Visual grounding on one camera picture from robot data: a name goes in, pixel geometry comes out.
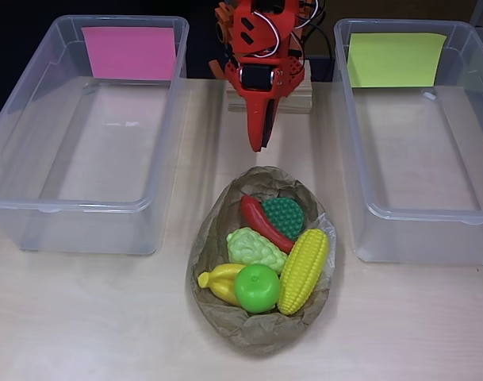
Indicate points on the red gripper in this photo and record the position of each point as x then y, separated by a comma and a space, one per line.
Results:
255, 95

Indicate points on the dark green bumpy toy vegetable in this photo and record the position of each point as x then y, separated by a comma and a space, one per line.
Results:
284, 216

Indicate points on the red toy chili pepper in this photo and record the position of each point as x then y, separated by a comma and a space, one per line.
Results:
261, 222

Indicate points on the light green toy grapes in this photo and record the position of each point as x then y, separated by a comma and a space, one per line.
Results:
253, 248

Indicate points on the yellow toy corn cob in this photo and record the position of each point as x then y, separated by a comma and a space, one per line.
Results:
302, 270

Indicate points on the yellow toy banana bunch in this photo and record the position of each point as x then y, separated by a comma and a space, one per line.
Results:
221, 282

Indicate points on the green toy apple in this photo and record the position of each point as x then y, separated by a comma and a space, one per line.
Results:
257, 289

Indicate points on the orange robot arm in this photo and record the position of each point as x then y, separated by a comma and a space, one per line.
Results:
225, 16

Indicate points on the red robot arm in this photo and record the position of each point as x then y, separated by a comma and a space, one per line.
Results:
249, 35

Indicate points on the clear plastic bin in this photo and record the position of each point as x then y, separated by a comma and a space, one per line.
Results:
86, 230
423, 238

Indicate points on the wooden base block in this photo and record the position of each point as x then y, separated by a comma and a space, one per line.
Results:
300, 99

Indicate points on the yellow paper note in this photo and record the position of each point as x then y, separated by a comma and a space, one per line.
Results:
395, 59

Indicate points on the pink paper note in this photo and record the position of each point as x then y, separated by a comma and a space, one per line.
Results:
130, 53

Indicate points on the crumpled brown paper bag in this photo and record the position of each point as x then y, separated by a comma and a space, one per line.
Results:
261, 333

